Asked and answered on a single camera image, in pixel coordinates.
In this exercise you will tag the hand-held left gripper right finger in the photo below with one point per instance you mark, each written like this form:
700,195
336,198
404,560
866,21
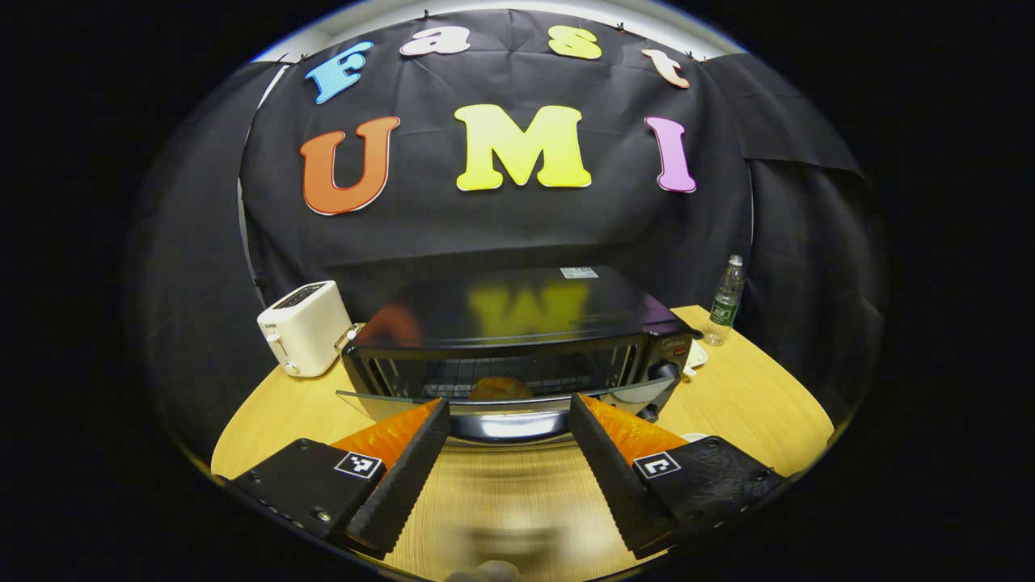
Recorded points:
614,485

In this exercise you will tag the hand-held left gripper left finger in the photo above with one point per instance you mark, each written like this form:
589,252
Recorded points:
408,477

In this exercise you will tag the golden bread bun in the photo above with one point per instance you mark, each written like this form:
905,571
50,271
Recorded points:
500,389

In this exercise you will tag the black electric oven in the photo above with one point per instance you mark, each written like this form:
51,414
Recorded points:
517,315

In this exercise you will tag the white rectangular plate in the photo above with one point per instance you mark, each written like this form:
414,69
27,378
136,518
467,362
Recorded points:
695,437

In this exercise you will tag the white divided plate with grains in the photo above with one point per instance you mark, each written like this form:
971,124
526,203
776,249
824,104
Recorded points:
697,356

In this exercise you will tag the white toaster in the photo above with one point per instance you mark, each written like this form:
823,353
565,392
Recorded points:
303,327

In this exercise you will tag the clear plastic water bottle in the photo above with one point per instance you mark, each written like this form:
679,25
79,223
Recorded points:
725,303

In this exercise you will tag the black backdrop cloth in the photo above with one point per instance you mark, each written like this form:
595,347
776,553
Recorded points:
485,226

